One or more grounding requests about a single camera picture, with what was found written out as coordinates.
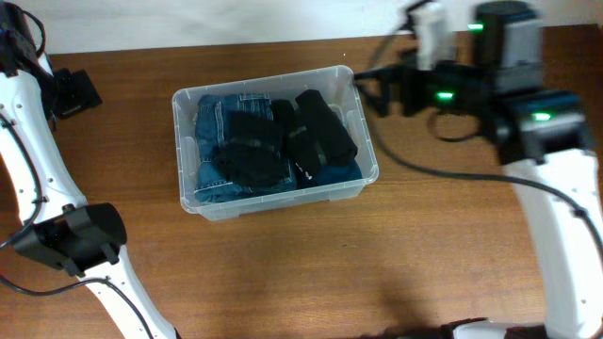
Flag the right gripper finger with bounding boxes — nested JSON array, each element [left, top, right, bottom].
[[354, 65, 400, 81], [357, 84, 390, 118]]

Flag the black garment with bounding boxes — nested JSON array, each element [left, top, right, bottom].
[[213, 111, 290, 187], [270, 89, 358, 178]]

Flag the clear plastic storage bin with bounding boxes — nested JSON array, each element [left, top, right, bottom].
[[171, 65, 380, 221]]

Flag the blue garment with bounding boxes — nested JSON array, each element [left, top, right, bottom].
[[310, 160, 363, 186]]

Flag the dark blue jeans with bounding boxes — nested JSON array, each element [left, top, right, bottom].
[[194, 93, 297, 203]]

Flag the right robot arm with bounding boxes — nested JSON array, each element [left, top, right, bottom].
[[354, 1, 602, 338]]

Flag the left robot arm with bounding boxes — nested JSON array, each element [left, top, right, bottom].
[[1, 2, 179, 338]]

